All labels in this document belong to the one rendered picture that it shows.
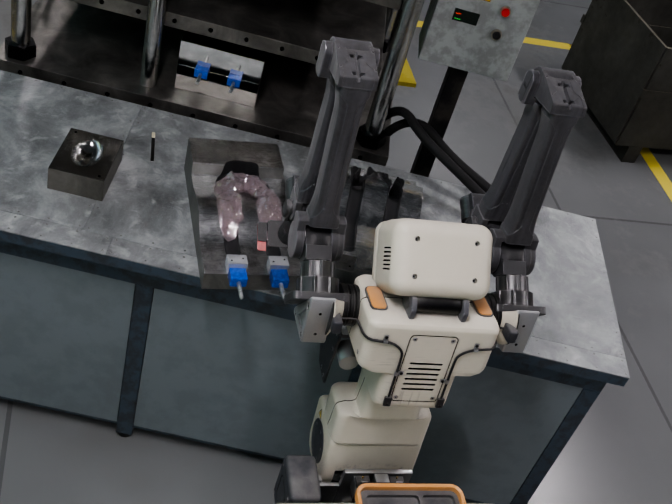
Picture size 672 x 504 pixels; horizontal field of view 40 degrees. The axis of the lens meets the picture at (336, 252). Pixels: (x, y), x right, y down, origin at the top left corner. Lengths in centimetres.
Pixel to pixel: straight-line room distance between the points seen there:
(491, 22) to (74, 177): 135
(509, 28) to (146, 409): 162
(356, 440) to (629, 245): 273
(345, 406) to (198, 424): 94
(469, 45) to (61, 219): 137
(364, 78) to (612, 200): 325
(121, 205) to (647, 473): 211
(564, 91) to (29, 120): 159
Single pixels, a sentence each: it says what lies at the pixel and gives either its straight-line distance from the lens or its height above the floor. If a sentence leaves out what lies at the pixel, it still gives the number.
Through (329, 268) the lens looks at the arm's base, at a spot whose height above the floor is 124.
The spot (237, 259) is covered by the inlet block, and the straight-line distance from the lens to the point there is 232.
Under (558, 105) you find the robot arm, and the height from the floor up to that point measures 160.
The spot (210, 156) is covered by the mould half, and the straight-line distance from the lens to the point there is 259.
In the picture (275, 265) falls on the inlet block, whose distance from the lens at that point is 233.
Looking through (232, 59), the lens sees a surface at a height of 94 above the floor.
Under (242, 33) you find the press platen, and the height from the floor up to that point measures 103.
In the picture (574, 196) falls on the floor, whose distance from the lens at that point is 472.
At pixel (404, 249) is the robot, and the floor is 135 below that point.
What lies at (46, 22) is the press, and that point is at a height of 79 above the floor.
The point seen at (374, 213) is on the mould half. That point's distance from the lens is 256.
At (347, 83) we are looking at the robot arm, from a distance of 169.
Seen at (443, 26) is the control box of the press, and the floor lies 120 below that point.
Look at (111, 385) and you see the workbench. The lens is 283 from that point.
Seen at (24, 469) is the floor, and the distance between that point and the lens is 294.
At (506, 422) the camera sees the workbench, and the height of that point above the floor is 46.
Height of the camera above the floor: 242
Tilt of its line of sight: 40 degrees down
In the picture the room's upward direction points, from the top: 18 degrees clockwise
